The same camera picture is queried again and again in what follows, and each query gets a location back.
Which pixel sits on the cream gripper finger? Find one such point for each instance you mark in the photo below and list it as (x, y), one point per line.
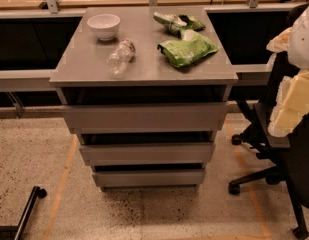
(292, 104)
(280, 43)

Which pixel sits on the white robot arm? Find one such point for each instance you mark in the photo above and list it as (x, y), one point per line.
(298, 50)

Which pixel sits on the grey top drawer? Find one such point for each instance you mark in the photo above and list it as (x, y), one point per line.
(144, 118)

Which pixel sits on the grey drawer cabinet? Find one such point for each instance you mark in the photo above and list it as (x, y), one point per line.
(82, 77)

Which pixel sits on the black office chair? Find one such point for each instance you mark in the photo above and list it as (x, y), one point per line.
(290, 154)

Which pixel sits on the large green chip bag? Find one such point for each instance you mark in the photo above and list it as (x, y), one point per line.
(192, 47)

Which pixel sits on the small green chip bag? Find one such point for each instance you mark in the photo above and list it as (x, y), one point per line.
(174, 23)

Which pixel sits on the clear plastic bottle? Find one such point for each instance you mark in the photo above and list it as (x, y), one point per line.
(118, 60)

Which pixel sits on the white ceramic bowl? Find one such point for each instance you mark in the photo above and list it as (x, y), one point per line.
(104, 26)

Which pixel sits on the black chair base leg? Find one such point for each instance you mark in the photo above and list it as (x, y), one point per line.
(16, 232)

